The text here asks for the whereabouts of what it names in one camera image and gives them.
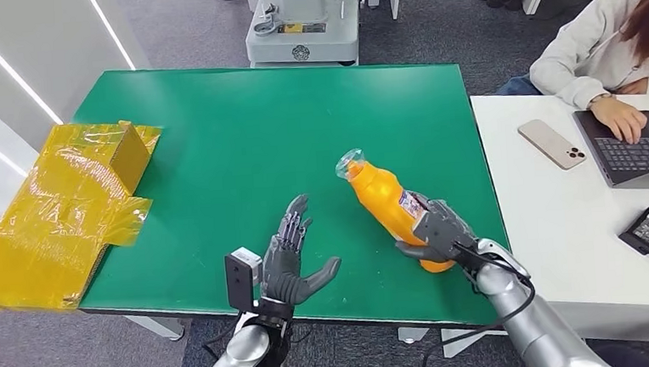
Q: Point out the white machine base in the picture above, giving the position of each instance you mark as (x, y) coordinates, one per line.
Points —
(304, 42)

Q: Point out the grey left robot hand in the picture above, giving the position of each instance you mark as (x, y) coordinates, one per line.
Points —
(285, 275)

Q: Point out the black power adapter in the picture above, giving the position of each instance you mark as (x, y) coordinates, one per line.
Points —
(647, 230)

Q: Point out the beige smartphone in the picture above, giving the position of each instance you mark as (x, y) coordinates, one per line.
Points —
(550, 144)

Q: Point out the person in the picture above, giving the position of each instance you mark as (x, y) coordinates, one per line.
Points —
(587, 48)

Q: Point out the green table mat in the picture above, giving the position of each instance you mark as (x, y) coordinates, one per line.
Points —
(244, 153)

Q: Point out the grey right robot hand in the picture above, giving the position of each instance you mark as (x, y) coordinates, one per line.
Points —
(443, 228)

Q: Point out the person's hand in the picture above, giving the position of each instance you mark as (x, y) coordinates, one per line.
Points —
(619, 119)
(631, 87)

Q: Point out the yellow taped cardboard box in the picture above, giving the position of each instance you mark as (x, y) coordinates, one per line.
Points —
(62, 221)

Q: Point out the white table foot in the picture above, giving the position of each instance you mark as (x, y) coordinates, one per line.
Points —
(155, 327)
(412, 334)

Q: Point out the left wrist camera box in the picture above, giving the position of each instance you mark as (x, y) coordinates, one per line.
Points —
(240, 280)

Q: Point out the grey laptop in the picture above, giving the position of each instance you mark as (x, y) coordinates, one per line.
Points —
(638, 154)

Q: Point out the white desk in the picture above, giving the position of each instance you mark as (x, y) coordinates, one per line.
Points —
(559, 247)

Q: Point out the orange detergent bottle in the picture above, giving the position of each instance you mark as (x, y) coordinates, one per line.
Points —
(381, 195)

